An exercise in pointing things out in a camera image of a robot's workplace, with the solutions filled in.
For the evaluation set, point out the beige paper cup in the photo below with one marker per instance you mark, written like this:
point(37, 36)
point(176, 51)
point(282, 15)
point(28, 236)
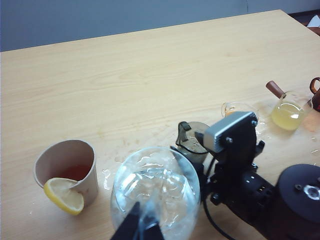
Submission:
point(62, 155)

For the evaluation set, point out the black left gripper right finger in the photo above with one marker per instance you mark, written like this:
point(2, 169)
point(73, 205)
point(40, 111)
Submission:
point(153, 231)

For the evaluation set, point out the white paper sheet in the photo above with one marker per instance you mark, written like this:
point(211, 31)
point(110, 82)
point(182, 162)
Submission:
point(314, 22)

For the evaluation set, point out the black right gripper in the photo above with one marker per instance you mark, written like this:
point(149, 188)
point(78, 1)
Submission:
point(237, 162)

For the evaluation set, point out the clear cup with orange juice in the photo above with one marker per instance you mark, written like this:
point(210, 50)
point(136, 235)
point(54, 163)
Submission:
point(228, 108)

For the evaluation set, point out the grey smoked glass measuring cup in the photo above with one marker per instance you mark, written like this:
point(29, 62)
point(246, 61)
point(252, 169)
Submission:
point(190, 145)

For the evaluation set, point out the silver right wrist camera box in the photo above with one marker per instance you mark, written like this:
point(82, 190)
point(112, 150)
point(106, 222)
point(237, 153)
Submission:
point(225, 130)

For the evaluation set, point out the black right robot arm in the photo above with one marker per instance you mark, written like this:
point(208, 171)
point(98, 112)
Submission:
point(287, 200)

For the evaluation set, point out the amber glass measuring cup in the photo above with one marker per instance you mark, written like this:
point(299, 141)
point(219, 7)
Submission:
point(316, 100)

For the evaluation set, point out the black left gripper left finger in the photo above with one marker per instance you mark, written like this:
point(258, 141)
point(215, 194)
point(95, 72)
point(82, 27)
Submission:
point(128, 222)

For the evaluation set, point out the clear wine glass with ice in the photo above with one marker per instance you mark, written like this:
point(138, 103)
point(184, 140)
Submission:
point(160, 175)

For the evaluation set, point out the yellow lemon slice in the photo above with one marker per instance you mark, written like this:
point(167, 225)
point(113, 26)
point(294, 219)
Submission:
point(65, 197)

